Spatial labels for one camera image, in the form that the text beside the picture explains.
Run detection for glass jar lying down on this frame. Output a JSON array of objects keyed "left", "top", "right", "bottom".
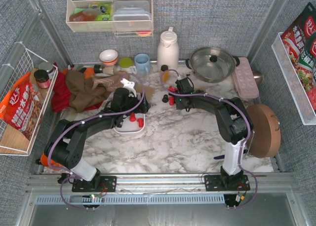
[{"left": 93, "top": 64, "right": 117, "bottom": 75}]

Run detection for orange snack bag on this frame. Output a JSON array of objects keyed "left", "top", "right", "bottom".
[{"left": 0, "top": 72, "right": 41, "bottom": 140}]

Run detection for blue mug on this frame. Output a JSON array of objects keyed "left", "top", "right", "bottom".
[{"left": 134, "top": 53, "right": 152, "bottom": 75}]

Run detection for clear glass cup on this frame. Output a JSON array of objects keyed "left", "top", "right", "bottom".
[{"left": 136, "top": 72, "right": 149, "bottom": 85}]

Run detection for green lidded white cup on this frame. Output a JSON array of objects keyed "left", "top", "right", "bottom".
[{"left": 118, "top": 57, "right": 137, "bottom": 74}]

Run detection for silver lidded jar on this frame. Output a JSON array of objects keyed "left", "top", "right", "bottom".
[{"left": 39, "top": 62, "right": 55, "bottom": 80}]

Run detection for white orange striped bowl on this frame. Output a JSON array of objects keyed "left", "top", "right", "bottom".
[{"left": 99, "top": 49, "right": 118, "bottom": 66}]

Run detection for steel pot with lid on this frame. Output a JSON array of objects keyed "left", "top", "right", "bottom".
[{"left": 185, "top": 47, "right": 240, "bottom": 83}]

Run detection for orange spice bottle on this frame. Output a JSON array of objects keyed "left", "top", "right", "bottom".
[{"left": 160, "top": 65, "right": 169, "bottom": 82}]

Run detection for brown cloth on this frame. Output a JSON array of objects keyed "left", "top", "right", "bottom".
[{"left": 65, "top": 70, "right": 110, "bottom": 113}]

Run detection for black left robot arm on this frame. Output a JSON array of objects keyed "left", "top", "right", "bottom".
[{"left": 43, "top": 84, "right": 150, "bottom": 188}]

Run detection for red coffee capsule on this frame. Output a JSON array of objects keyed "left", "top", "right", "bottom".
[
  {"left": 137, "top": 118, "right": 144, "bottom": 128},
  {"left": 129, "top": 113, "right": 137, "bottom": 122}
]

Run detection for round wooden board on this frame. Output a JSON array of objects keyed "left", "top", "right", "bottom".
[{"left": 246, "top": 104, "right": 281, "bottom": 158}]

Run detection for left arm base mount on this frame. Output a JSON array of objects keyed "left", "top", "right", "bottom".
[{"left": 72, "top": 176, "right": 117, "bottom": 192}]

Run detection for red cloth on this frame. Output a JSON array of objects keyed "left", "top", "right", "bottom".
[{"left": 51, "top": 67, "right": 94, "bottom": 112}]

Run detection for white plastic storage basket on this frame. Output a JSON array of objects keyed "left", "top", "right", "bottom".
[{"left": 114, "top": 112, "right": 146, "bottom": 135}]

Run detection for orange plastic cup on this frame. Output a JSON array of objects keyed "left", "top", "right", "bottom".
[{"left": 36, "top": 153, "right": 62, "bottom": 169}]

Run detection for white right wall basket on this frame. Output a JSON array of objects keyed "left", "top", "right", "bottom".
[{"left": 271, "top": 32, "right": 316, "bottom": 125}]

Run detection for clear plastic food containers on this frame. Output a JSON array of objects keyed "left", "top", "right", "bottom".
[{"left": 112, "top": 0, "right": 152, "bottom": 31}]

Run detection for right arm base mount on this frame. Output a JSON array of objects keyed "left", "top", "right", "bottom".
[{"left": 204, "top": 175, "right": 251, "bottom": 191}]

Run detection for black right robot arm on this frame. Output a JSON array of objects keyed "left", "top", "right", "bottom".
[{"left": 175, "top": 77, "right": 253, "bottom": 188}]

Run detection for white thermos jug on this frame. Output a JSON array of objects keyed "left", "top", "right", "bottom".
[{"left": 157, "top": 27, "right": 179, "bottom": 70}]

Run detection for steel ladle bowl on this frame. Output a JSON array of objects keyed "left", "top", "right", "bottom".
[{"left": 252, "top": 70, "right": 263, "bottom": 85}]

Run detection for white wire wall basket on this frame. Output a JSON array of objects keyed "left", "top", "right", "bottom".
[{"left": 0, "top": 41, "right": 59, "bottom": 156}]

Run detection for green packet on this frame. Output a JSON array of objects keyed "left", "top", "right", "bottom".
[{"left": 89, "top": 2, "right": 113, "bottom": 21}]

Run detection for dark lidded red jar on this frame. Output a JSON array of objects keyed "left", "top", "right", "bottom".
[{"left": 34, "top": 70, "right": 51, "bottom": 89}]

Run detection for cream wall shelf basket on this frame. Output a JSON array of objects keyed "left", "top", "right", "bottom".
[{"left": 66, "top": 0, "right": 154, "bottom": 36}]

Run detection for pink egg tray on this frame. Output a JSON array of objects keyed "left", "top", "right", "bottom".
[{"left": 232, "top": 57, "right": 259, "bottom": 100}]

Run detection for pink striped towel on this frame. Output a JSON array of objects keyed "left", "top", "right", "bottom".
[{"left": 92, "top": 71, "right": 129, "bottom": 92}]

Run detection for red seasoning packet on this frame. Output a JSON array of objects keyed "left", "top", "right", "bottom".
[{"left": 280, "top": 2, "right": 316, "bottom": 110}]

